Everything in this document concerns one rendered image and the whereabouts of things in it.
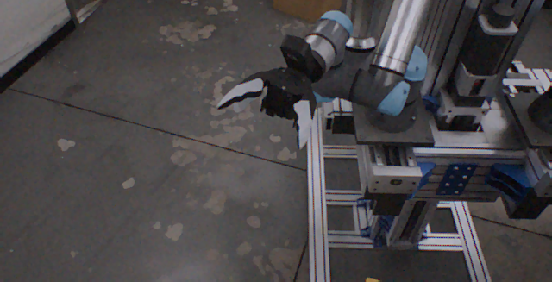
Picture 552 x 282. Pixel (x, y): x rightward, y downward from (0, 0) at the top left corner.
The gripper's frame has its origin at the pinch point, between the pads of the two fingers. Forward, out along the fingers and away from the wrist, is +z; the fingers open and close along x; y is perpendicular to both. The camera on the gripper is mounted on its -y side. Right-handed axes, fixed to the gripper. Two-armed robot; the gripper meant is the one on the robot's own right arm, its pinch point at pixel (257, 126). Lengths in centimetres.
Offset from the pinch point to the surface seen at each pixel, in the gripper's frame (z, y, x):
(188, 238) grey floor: -39, 176, 49
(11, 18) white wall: -109, 162, 257
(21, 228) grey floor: 0, 188, 137
